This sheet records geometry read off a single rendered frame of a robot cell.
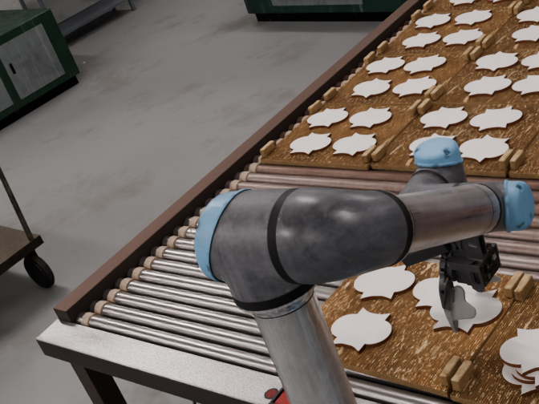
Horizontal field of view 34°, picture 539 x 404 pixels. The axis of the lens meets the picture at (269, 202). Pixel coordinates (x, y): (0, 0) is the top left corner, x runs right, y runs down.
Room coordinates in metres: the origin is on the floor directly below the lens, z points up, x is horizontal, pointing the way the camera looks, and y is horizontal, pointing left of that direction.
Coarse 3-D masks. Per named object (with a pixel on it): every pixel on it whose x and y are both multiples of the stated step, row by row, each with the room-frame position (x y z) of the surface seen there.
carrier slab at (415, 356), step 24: (432, 264) 1.64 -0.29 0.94; (504, 288) 1.47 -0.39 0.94; (336, 312) 1.61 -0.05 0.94; (384, 312) 1.54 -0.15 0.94; (408, 312) 1.51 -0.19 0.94; (504, 312) 1.40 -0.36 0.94; (408, 336) 1.44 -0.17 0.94; (432, 336) 1.41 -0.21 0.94; (456, 336) 1.38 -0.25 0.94; (480, 336) 1.36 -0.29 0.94; (360, 360) 1.42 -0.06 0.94; (384, 360) 1.39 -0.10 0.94; (408, 360) 1.37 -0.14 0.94; (432, 360) 1.34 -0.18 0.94; (408, 384) 1.31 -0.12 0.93; (432, 384) 1.28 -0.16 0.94
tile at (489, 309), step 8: (472, 296) 1.33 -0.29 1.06; (480, 296) 1.31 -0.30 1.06; (488, 296) 1.30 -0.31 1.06; (440, 304) 1.35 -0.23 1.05; (472, 304) 1.30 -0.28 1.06; (480, 304) 1.29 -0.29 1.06; (488, 304) 1.28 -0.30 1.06; (496, 304) 1.27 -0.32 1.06; (432, 312) 1.33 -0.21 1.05; (440, 312) 1.32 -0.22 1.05; (480, 312) 1.27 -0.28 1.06; (488, 312) 1.26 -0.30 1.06; (496, 312) 1.25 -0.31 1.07; (440, 320) 1.30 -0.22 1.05; (464, 320) 1.27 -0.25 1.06; (472, 320) 1.26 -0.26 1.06; (480, 320) 1.25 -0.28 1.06; (488, 320) 1.24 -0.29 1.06; (496, 320) 1.24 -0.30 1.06; (440, 328) 1.28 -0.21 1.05; (448, 328) 1.27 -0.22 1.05; (464, 328) 1.24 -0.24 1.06; (472, 328) 1.24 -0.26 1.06
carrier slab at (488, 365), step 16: (528, 304) 1.40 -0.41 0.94; (512, 320) 1.37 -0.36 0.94; (528, 320) 1.35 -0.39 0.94; (496, 336) 1.34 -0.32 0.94; (512, 336) 1.32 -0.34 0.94; (480, 352) 1.31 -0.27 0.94; (496, 352) 1.30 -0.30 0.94; (480, 368) 1.27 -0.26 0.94; (496, 368) 1.26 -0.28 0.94; (480, 384) 1.23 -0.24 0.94; (496, 384) 1.22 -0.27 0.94; (464, 400) 1.21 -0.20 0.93; (480, 400) 1.19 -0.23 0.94; (496, 400) 1.18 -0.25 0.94; (512, 400) 1.17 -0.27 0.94; (528, 400) 1.15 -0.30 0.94
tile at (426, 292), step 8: (424, 280) 1.59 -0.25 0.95; (432, 280) 1.57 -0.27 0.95; (416, 288) 1.57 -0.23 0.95; (424, 288) 1.56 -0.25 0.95; (432, 288) 1.55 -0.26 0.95; (464, 288) 1.51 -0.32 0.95; (416, 296) 1.54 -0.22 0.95; (424, 296) 1.53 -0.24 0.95; (432, 296) 1.52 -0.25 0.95; (424, 304) 1.50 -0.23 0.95; (432, 304) 1.49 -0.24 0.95
